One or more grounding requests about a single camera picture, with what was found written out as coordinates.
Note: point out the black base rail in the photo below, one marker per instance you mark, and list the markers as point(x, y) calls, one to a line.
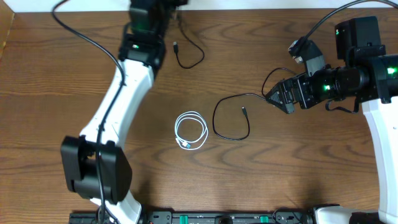
point(283, 215)

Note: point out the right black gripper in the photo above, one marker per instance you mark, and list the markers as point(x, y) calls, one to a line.
point(299, 83)

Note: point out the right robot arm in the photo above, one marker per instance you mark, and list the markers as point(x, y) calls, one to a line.
point(370, 77)

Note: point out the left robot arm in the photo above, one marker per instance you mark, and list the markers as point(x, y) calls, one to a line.
point(94, 163)

